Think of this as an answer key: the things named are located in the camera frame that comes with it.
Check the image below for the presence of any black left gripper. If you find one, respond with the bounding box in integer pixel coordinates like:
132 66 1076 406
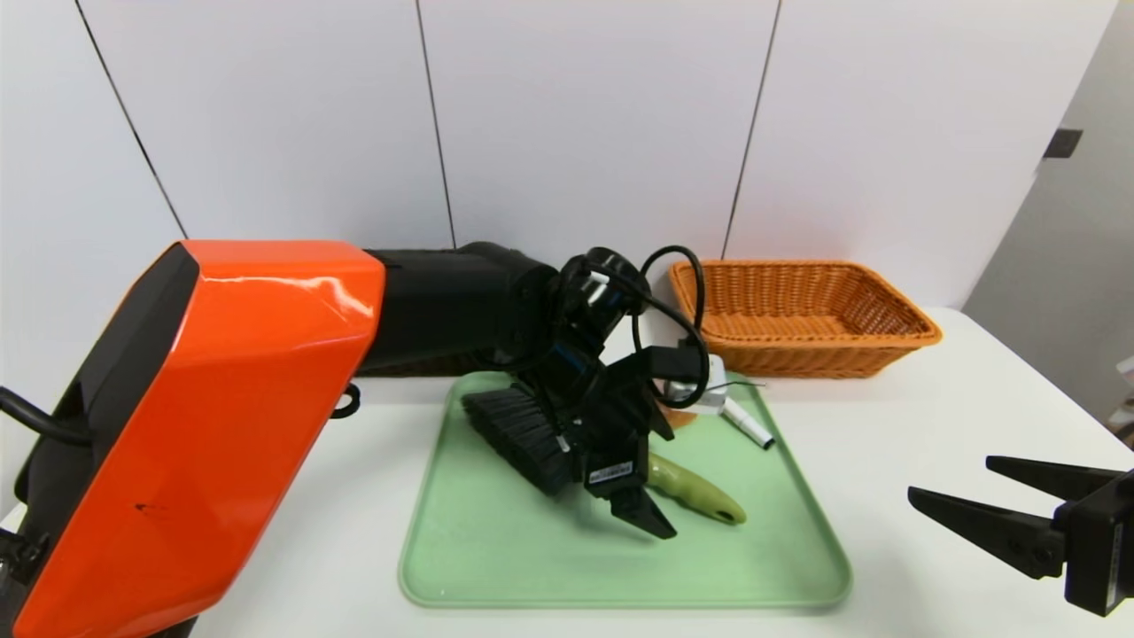
564 362 678 541

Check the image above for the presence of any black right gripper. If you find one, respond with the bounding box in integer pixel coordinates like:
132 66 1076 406
907 455 1134 619

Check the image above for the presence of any grey brush with green handle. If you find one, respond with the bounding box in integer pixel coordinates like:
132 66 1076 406
462 385 748 526

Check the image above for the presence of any orange wicker basket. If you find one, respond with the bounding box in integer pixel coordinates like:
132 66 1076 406
669 259 944 380

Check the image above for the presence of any dark brown wicker basket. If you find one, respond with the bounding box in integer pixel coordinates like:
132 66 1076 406
359 353 497 378

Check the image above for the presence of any light green plastic tray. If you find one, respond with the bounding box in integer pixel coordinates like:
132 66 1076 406
399 370 854 611

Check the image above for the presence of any white marker pen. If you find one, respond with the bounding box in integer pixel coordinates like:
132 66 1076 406
722 397 777 451

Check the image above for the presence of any black left wrist camera cable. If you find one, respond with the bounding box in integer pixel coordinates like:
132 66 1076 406
632 245 712 410

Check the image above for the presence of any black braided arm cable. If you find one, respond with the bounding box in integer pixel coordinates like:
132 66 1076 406
0 385 94 448

